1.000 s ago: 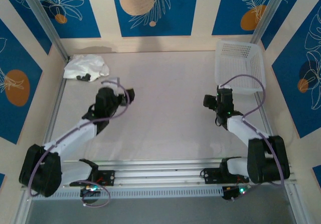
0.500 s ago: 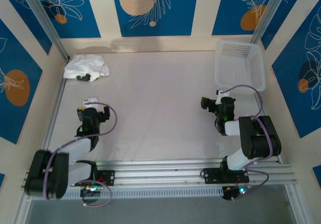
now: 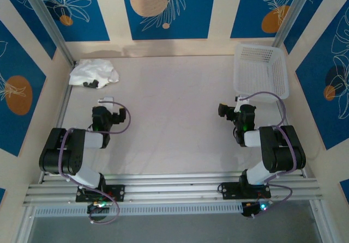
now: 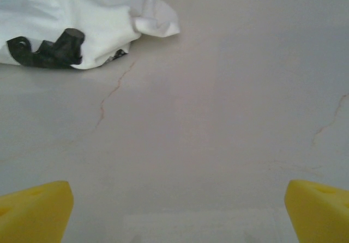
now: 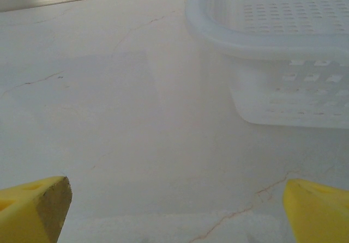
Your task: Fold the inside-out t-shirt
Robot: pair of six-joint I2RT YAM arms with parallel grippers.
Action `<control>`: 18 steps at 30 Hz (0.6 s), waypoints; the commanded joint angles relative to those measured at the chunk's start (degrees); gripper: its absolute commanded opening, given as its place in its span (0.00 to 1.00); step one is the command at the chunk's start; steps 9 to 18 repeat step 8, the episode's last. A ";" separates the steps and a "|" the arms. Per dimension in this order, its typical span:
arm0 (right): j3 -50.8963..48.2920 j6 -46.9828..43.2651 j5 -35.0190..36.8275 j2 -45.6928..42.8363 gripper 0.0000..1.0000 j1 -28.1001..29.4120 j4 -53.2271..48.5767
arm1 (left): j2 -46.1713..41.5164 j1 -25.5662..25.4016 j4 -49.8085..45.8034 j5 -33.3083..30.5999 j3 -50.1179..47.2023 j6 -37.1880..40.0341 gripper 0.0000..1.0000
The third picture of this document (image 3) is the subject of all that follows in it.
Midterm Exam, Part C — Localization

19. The white t-shirt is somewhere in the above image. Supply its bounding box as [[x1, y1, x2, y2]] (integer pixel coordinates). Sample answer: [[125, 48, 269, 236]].
[[68, 59, 120, 90]]

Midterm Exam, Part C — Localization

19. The white perforated plastic basket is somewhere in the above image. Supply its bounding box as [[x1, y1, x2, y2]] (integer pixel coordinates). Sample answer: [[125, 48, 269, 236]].
[[233, 42, 290, 104]]

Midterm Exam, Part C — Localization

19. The wide aluminium base beam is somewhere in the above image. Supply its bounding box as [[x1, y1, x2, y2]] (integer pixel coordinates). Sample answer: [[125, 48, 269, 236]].
[[23, 172, 325, 207]]

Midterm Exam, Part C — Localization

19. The circuit board with green light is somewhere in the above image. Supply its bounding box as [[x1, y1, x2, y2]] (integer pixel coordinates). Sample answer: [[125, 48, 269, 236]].
[[87, 202, 110, 214], [241, 201, 273, 218]]

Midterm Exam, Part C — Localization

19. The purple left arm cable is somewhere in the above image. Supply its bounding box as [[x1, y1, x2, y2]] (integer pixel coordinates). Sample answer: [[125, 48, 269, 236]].
[[59, 102, 132, 224]]

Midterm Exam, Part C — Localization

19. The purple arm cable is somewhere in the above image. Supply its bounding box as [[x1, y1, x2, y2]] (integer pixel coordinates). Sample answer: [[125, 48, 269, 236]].
[[59, 102, 132, 224], [241, 91, 294, 218]]

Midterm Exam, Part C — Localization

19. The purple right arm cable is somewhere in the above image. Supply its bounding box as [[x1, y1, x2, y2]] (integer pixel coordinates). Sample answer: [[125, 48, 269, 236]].
[[241, 91, 294, 218]]

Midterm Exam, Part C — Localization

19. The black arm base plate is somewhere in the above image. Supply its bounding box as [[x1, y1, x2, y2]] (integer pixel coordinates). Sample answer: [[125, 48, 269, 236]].
[[221, 181, 272, 200], [75, 184, 126, 203]]

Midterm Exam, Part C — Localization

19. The grey slotted cable duct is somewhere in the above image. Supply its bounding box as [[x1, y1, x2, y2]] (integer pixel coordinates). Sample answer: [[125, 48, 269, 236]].
[[34, 203, 244, 218]]

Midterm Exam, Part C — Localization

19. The aluminium frame post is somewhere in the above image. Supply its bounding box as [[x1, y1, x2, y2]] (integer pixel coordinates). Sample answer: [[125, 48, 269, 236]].
[[271, 0, 314, 47], [17, 0, 76, 66]]

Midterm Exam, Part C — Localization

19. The aluminium frame leg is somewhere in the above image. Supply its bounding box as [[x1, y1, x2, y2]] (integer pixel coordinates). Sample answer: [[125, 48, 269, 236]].
[[309, 199, 335, 243], [16, 206, 38, 243]]

